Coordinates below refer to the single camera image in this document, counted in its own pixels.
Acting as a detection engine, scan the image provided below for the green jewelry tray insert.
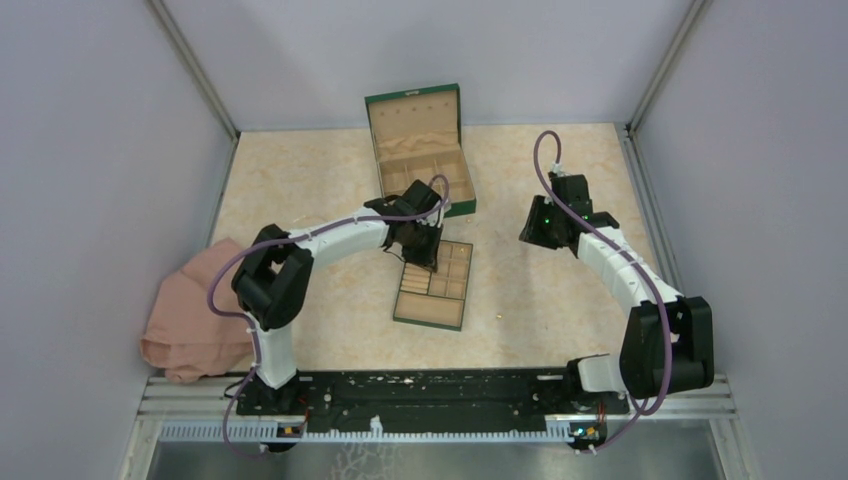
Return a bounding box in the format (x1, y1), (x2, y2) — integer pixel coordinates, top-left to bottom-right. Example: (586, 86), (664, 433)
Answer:
(392, 240), (474, 331)

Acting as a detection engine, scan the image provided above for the green jewelry box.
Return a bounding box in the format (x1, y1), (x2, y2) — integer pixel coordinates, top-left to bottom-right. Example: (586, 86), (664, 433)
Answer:
(364, 83), (477, 217)

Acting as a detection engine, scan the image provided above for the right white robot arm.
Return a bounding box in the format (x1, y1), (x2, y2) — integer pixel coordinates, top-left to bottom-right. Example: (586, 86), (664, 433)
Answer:
(519, 173), (714, 412)

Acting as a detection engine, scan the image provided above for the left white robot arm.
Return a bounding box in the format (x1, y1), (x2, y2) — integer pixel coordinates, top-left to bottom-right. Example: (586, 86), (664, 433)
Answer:
(226, 174), (450, 414)

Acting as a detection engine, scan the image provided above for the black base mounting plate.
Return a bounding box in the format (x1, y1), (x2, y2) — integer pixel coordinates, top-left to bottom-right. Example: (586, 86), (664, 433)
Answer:
(236, 367), (629, 434)

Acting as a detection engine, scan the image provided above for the pink cloth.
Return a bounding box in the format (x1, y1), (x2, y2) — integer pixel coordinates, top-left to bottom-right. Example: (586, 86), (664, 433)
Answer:
(140, 238), (253, 384)

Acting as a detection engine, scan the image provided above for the aluminium frame rail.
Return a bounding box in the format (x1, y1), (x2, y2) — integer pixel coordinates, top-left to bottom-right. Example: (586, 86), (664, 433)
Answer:
(117, 375), (232, 479)

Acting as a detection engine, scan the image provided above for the white cable duct strip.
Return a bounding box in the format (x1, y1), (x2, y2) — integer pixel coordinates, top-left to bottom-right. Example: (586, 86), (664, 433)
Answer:
(159, 420), (575, 444)

